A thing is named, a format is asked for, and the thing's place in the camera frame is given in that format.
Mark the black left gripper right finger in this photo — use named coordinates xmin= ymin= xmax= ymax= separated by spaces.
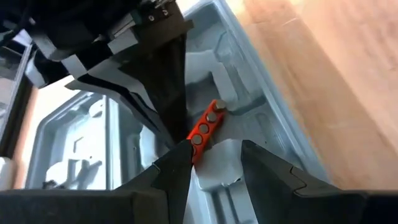
xmin=241 ymin=139 xmax=398 ymax=224

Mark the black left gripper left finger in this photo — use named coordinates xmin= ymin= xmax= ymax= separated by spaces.
xmin=0 ymin=139 xmax=195 ymax=224

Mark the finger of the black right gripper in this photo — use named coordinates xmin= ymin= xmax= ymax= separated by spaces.
xmin=66 ymin=60 xmax=175 ymax=147
xmin=119 ymin=33 xmax=189 ymax=144

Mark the red socket bit holder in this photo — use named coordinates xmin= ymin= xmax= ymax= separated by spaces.
xmin=185 ymin=98 xmax=230 ymax=165

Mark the grey plastic tool case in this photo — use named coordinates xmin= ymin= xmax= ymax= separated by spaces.
xmin=24 ymin=0 xmax=331 ymax=224

